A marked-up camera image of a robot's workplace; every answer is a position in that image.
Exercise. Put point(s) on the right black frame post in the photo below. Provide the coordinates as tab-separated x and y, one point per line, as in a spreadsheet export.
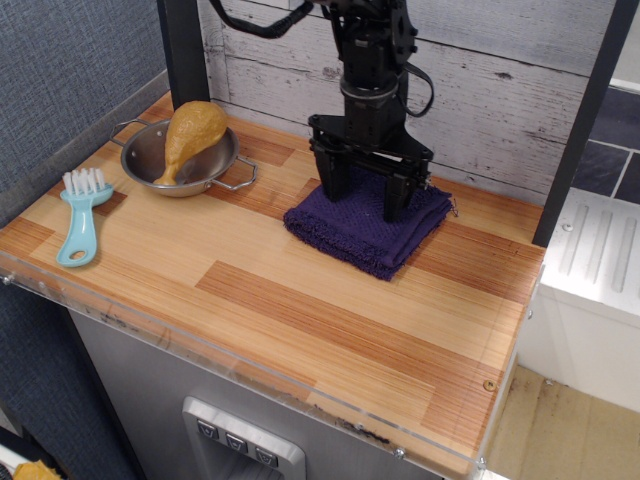
618	28

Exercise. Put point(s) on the black frame post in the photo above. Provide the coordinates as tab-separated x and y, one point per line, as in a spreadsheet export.
184	51
618	28

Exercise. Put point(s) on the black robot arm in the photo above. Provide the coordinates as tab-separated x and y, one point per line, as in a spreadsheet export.
374	40

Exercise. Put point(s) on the silver dispenser button panel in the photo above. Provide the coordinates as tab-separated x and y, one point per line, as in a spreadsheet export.
228	447

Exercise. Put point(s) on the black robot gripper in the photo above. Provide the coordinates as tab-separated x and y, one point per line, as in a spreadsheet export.
371	134

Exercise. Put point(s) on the light blue scrub brush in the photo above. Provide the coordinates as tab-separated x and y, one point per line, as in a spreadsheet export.
83	190

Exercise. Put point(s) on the clear acrylic table edge guard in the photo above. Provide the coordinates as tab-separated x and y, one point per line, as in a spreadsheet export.
147	367

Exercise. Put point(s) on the left black frame post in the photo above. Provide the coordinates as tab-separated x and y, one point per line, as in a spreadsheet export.
184	51

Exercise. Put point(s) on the purple cloth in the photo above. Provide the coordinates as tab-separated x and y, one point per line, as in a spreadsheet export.
353	230

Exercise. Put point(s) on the plastic toy chicken drumstick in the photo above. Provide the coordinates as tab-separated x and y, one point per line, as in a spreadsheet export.
194	127

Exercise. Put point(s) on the white ribbed appliance top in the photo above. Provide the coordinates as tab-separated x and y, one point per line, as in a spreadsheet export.
594	251

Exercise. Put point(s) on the yellow object at bottom left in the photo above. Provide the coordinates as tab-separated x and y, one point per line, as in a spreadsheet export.
35	471

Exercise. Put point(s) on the small metal colander bowl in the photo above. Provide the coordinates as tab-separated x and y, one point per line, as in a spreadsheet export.
143	160

